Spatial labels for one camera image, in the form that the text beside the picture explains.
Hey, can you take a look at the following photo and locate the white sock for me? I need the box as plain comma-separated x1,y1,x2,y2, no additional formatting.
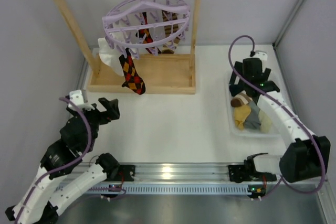
98,18,134,76

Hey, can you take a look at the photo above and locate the brown striped sock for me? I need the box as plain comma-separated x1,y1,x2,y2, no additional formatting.
158,10,182,54
230,91,252,108

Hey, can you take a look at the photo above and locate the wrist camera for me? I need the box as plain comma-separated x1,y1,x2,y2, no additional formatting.
249,50,268,62
68,90,90,110

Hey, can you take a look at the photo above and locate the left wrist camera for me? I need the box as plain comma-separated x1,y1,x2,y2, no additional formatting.
68,90,90,110

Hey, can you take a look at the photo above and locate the white plastic basket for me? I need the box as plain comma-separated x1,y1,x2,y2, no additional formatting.
224,70,280,138

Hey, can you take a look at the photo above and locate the argyle sock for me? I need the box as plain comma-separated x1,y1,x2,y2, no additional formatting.
136,12,161,54
119,48,146,95

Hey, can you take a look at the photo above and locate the navy sock in basket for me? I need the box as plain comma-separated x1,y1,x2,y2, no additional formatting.
229,84,244,97

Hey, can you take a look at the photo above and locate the purple round clip hanger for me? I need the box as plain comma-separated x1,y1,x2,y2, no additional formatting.
102,0,191,59

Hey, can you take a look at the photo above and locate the white slotted cable duct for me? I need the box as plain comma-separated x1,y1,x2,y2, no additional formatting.
55,184,266,196

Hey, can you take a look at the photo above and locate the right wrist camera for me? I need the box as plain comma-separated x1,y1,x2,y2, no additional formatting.
249,50,268,62

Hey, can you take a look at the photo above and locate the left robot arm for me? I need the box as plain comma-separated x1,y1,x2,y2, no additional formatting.
5,96,120,223

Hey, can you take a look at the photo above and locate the mustard yellow sock in basket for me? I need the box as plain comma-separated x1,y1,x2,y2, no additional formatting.
234,104,251,130

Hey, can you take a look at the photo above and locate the aluminium mounting rail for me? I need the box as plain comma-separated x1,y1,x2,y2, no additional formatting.
120,163,230,184

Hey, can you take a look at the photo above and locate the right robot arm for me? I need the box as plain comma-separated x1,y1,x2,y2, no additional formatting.
230,58,331,183

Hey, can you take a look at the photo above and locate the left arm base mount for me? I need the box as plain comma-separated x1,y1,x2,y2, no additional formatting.
104,164,136,200

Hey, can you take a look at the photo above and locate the pale yellow sock in basket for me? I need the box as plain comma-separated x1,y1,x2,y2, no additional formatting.
258,110,272,133

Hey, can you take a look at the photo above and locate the wooden hanger rack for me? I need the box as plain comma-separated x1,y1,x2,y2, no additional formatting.
54,0,200,94

